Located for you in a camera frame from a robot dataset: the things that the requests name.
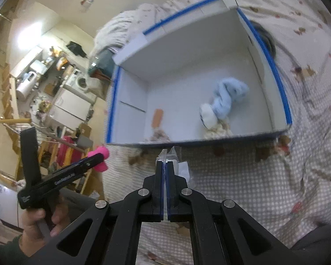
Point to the red plastic item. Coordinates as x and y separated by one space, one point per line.
64 151

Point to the clear plastic packet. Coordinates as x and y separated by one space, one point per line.
182 171

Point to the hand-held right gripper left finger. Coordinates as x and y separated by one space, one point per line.
162 187

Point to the pink plush toy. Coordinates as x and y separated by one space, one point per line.
99 158

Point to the white cardboard box blue tape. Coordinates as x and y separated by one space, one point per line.
182 74

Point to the person's left hand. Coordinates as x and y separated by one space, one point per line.
33 232

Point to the dog print blanket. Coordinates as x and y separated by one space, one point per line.
306 143

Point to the cream fuzzy sock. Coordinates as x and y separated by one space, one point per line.
218 132

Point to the white wall boiler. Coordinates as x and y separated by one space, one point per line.
37 66

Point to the white base cabinets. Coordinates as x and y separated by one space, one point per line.
69 105

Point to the wooden staircase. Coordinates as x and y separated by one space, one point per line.
5 102

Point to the person's left forearm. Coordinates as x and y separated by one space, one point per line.
8 251

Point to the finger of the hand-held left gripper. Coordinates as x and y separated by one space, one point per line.
92 161

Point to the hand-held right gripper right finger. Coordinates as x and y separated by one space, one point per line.
170 187

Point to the white washing machine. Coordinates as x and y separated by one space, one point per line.
81 84

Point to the black hanging jacket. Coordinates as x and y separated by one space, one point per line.
75 49

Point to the beige fuzzy sock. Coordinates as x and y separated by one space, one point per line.
157 135

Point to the white cylindrical water heater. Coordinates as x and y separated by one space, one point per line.
25 91

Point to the person's right leg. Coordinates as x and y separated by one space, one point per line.
320 243

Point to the white wall cabinets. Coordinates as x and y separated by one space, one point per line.
24 58

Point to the red and white wall hook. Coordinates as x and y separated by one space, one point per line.
87 4

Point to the light blue plush toy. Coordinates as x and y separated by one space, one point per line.
226 96

